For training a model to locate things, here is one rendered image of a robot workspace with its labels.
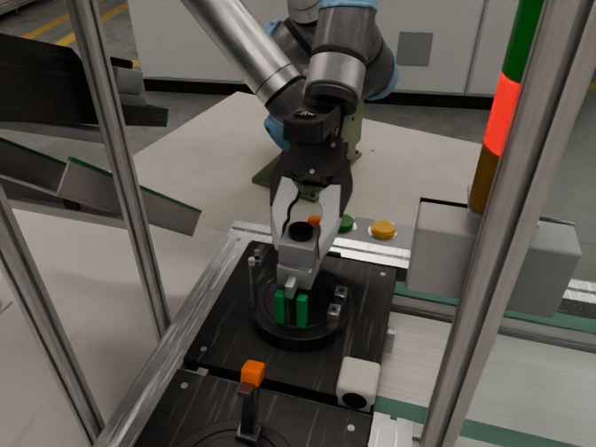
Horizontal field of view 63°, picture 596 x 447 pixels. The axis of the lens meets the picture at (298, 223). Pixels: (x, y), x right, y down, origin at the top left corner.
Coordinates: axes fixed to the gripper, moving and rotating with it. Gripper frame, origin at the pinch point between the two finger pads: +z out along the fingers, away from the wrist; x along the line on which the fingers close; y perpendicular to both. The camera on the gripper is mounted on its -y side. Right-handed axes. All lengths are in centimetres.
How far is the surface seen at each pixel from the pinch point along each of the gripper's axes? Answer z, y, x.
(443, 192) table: -22, 55, -19
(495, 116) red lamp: -8.6, -25.8, -16.8
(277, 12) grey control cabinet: -169, 236, 96
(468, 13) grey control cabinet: -183, 246, -28
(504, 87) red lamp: -9.9, -27.3, -16.9
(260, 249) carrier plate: 0.7, 16.4, 9.6
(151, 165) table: -17, 49, 51
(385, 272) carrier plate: 0.7, 16.4, -10.3
